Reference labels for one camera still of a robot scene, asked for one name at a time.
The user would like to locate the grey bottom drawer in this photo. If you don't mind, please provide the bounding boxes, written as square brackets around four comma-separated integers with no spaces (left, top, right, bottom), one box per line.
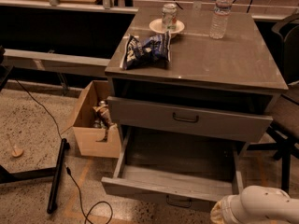
[102,128,243,212]

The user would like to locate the grey drawer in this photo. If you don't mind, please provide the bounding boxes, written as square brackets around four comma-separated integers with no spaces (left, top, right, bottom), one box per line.
[102,128,243,212]
[107,96,273,142]

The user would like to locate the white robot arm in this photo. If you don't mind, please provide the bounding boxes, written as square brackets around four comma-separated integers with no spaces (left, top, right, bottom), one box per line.
[210,186,299,224]

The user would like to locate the grey drawer cabinet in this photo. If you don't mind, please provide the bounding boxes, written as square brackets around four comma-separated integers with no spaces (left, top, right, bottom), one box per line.
[104,7,290,147]

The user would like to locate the grey middle drawer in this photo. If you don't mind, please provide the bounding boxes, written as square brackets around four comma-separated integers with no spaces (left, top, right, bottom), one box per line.
[107,96,273,142]

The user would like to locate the black office chair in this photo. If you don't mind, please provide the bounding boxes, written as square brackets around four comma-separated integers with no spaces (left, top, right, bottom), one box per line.
[248,13,299,192]

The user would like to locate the items in cardboard box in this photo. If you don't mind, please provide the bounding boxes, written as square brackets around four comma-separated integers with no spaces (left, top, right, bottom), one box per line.
[93,100,117,142]

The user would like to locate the cardboard box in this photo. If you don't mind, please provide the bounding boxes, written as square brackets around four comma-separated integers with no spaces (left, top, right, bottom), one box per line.
[63,80,121,158]

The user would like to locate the blue chip bag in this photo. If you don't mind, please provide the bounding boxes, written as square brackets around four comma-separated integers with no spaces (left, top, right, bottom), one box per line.
[120,32,171,70]

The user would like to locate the white bowl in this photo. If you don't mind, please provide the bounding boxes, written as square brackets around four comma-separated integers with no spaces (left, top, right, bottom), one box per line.
[149,19,185,38]

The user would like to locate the small wooden spinning top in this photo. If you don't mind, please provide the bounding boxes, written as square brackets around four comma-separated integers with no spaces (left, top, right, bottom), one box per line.
[7,135,23,158]

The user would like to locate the soda can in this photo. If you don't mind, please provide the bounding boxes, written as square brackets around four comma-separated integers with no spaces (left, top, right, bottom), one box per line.
[162,3,177,31]

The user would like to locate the clear plastic water bottle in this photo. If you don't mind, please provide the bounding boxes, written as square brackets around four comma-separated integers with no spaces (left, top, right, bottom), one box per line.
[209,0,233,39]

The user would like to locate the grey metal railing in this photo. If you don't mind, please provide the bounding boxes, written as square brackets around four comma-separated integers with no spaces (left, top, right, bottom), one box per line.
[3,49,109,77]

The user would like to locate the black cable on floor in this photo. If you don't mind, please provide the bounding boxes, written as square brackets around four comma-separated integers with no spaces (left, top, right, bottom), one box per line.
[12,77,114,224]

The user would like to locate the black table leg frame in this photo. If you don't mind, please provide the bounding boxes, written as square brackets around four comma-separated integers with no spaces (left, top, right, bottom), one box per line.
[0,65,71,215]

